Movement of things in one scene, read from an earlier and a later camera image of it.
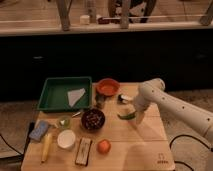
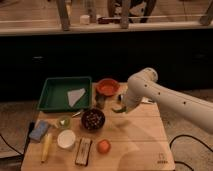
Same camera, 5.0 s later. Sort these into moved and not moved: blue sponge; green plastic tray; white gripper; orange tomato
Moved: white gripper
Not moved: green plastic tray; blue sponge; orange tomato
